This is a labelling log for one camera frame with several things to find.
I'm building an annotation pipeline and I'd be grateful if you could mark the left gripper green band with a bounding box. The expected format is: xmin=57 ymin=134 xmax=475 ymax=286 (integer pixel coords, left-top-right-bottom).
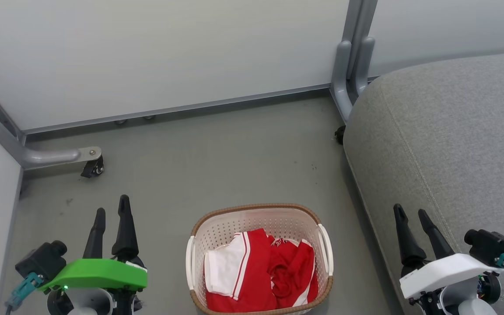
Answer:
xmin=38 ymin=195 xmax=148 ymax=315

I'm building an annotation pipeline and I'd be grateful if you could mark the grey fabric sofa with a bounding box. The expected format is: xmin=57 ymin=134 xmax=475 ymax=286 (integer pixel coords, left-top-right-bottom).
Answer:
xmin=343 ymin=50 xmax=504 ymax=315

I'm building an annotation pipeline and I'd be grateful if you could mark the red and white jersey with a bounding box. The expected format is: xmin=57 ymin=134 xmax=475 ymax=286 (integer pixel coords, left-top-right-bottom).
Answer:
xmin=204 ymin=228 xmax=280 ymax=313

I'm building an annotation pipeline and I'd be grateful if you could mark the grey partition post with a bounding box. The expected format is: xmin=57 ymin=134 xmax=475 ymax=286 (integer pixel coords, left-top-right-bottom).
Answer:
xmin=330 ymin=0 xmax=378 ymax=124

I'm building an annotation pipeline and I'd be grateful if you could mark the teal left camera cable plug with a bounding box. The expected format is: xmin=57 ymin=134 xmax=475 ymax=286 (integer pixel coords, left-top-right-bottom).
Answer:
xmin=5 ymin=272 xmax=43 ymax=314

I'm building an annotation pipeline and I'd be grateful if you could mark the red garment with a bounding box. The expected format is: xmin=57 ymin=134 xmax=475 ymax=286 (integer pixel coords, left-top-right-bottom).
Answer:
xmin=269 ymin=238 xmax=319 ymax=309

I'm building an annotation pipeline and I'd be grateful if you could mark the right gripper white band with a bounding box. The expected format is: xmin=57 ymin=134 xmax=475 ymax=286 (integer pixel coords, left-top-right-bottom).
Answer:
xmin=393 ymin=203 xmax=504 ymax=315

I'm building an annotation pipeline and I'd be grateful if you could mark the white perforated laundry basket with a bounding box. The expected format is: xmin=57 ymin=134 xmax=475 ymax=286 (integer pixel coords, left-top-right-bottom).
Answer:
xmin=185 ymin=203 xmax=335 ymax=315

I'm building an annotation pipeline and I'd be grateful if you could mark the grey partition foot bar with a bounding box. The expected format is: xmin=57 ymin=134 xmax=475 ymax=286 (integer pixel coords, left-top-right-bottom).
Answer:
xmin=0 ymin=118 xmax=103 ymax=171

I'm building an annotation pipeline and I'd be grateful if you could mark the black partition caster wheel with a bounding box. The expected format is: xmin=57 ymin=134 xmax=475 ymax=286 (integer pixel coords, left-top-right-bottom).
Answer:
xmin=80 ymin=157 xmax=105 ymax=179

